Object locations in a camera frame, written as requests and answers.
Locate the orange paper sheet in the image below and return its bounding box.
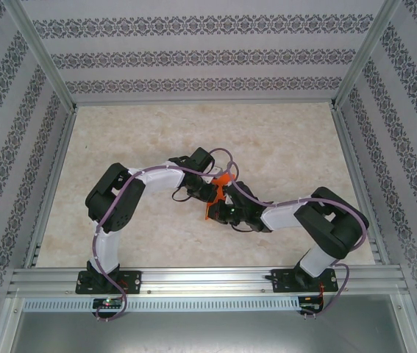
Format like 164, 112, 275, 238
204, 172, 235, 223

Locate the grey metal sheet panel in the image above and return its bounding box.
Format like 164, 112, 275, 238
9, 310, 407, 353

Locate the aluminium mounting rail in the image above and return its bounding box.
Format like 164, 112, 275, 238
7, 267, 410, 296

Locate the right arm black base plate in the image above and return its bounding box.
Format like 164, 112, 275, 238
271, 268, 339, 294

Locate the slotted grey cable duct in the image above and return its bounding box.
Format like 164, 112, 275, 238
22, 296, 302, 313

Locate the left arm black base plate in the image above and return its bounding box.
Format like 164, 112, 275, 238
75, 271, 143, 295

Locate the aluminium table side rail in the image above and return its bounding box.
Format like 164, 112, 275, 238
23, 106, 80, 268
331, 102, 392, 266

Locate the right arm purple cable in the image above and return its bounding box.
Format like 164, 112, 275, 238
225, 160, 371, 319

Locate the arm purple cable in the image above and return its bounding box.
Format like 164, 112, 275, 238
93, 148, 235, 323
225, 160, 371, 319

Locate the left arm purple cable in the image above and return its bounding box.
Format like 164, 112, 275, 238
93, 148, 235, 323

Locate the aluminium frame post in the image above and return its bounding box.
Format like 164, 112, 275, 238
329, 0, 404, 111
6, 0, 79, 111

